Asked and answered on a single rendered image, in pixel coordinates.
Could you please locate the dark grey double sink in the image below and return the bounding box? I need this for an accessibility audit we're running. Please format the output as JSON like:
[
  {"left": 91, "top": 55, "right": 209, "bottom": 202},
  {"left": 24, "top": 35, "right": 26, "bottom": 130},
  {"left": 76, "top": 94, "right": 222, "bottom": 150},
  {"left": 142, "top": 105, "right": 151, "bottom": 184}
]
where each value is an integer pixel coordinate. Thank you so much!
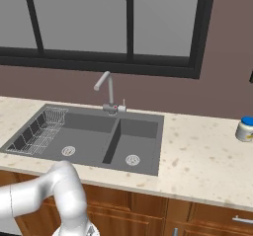
[{"left": 0, "top": 103, "right": 165, "bottom": 177}]

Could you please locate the grey metal tap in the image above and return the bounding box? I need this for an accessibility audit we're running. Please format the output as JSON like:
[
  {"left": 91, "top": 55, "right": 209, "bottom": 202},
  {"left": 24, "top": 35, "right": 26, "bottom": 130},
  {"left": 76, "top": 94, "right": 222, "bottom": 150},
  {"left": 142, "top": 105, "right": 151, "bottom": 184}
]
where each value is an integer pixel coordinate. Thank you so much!
[{"left": 93, "top": 70, "right": 127, "bottom": 116}]

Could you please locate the black framed window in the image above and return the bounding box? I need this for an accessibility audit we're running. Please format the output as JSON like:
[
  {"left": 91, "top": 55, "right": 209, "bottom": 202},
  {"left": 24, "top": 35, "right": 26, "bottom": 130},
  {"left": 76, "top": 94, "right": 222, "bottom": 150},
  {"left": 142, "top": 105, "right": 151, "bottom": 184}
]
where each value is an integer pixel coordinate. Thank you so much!
[{"left": 0, "top": 0, "right": 217, "bottom": 80}]

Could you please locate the wooden false drawer panel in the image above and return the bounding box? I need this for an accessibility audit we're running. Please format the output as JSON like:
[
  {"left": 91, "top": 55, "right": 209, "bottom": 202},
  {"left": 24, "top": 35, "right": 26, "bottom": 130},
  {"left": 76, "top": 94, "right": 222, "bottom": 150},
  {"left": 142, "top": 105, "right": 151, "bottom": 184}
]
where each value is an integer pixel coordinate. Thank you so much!
[{"left": 81, "top": 184, "right": 169, "bottom": 218}]

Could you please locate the wooden cupboard door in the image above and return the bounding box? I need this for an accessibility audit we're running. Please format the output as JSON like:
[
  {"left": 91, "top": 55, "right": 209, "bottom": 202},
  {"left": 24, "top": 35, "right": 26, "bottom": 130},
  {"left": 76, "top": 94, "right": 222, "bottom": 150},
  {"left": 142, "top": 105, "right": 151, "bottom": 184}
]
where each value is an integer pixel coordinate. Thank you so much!
[
  {"left": 163, "top": 220, "right": 253, "bottom": 236},
  {"left": 86, "top": 203, "right": 166, "bottom": 236}
]

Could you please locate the white jar with blue lid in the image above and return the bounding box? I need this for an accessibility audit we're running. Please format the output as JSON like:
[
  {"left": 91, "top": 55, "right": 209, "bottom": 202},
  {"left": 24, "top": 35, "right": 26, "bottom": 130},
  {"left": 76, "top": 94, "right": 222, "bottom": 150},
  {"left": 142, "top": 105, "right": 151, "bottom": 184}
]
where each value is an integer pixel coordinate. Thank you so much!
[{"left": 234, "top": 116, "right": 253, "bottom": 143}]

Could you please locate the wooden drawer front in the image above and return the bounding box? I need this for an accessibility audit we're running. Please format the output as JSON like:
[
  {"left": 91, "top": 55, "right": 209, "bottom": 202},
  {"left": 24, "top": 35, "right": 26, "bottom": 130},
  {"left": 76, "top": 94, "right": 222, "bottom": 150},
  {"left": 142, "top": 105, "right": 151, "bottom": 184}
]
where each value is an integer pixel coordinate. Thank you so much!
[{"left": 189, "top": 201, "right": 253, "bottom": 233}]

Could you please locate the wire dish rack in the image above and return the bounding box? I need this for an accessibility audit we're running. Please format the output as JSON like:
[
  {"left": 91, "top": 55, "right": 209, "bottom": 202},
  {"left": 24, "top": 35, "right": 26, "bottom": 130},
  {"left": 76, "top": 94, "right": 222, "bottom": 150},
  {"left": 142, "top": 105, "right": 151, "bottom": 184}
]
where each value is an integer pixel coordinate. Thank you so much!
[{"left": 4, "top": 106, "right": 70, "bottom": 156}]

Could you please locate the silver drawer handle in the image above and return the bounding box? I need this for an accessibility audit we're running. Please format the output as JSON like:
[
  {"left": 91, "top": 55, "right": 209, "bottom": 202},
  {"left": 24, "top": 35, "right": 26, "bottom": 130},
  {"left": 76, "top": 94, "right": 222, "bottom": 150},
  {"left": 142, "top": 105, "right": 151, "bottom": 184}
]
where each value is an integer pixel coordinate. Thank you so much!
[{"left": 231, "top": 215, "right": 253, "bottom": 225}]

